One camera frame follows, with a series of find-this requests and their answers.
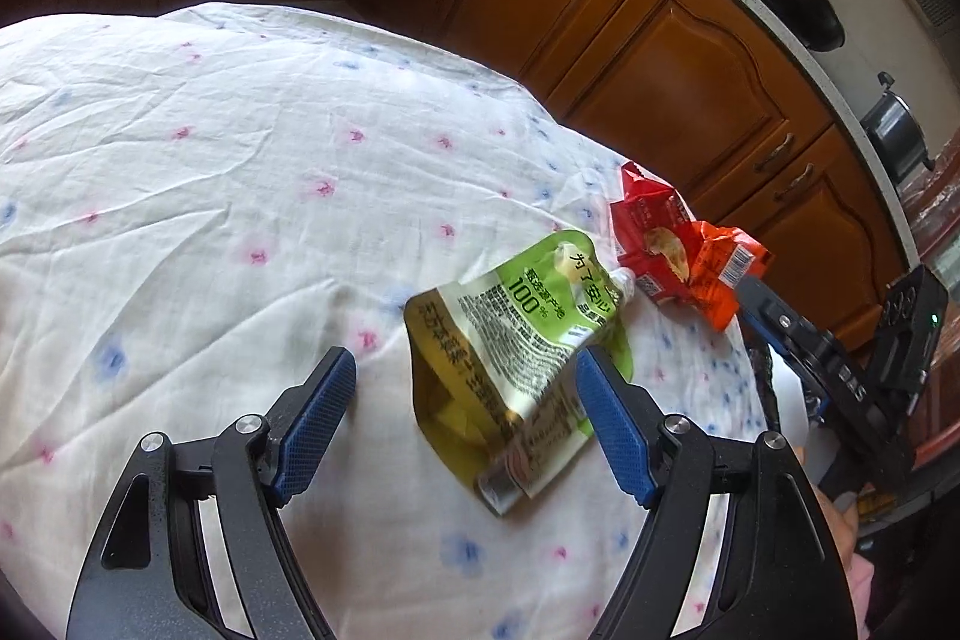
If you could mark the orange snack wrapper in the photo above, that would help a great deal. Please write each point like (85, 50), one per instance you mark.
(724, 265)

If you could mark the red snack wrapper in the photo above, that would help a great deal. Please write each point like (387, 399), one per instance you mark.
(649, 235)

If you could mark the wooden lower cabinets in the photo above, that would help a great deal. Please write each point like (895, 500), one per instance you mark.
(675, 55)

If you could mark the steel cooking pot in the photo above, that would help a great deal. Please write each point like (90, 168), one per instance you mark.
(896, 130)

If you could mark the green drink pouch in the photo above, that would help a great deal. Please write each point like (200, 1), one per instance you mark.
(517, 325)

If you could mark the white floral tablecloth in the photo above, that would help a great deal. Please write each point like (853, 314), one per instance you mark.
(225, 197)

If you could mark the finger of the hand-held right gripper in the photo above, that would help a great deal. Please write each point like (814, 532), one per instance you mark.
(780, 321)

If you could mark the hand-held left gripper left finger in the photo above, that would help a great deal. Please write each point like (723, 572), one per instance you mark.
(315, 415)

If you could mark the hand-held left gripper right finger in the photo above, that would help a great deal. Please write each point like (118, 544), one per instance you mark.
(607, 430)

